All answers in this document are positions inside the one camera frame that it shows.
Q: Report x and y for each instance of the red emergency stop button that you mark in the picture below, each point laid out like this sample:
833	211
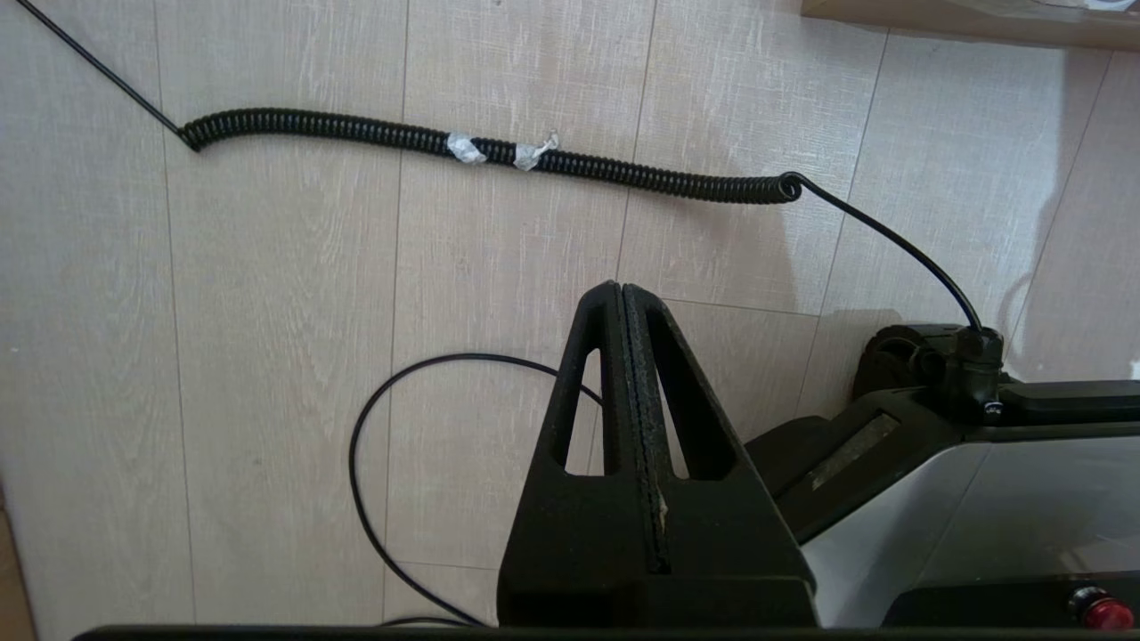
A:
1107	612

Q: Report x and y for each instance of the brown cardboard shoe box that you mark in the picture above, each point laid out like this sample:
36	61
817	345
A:
935	22

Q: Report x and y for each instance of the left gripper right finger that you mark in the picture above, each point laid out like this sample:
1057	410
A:
739	534

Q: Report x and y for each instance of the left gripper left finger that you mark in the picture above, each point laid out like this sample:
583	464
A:
543	534

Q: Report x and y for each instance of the robot base chassis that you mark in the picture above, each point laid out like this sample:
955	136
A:
1024	499

